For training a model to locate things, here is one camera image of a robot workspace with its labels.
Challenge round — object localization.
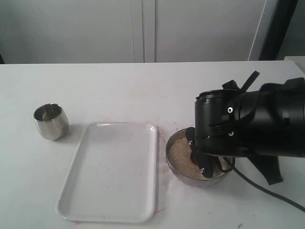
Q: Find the white rectangular plastic tray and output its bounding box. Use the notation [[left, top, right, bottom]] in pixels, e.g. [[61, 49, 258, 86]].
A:
[[56, 122, 157, 223]]

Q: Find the steel bowl of rice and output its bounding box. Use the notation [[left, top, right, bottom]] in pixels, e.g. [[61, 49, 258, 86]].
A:
[[166, 128, 235, 188]]

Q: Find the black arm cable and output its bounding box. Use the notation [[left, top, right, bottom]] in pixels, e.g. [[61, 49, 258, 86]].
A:
[[219, 156, 305, 213]]

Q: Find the steel cup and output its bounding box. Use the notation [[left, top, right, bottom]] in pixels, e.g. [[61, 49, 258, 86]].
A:
[[33, 103, 69, 141]]

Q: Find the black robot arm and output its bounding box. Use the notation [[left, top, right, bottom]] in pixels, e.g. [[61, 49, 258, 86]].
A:
[[185, 77, 305, 185]]

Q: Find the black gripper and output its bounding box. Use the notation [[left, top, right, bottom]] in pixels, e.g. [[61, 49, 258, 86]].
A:
[[185, 89, 249, 180]]

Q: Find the white cabinet with doors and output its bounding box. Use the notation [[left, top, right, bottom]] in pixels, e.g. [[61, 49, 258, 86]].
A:
[[0, 0, 277, 63]]

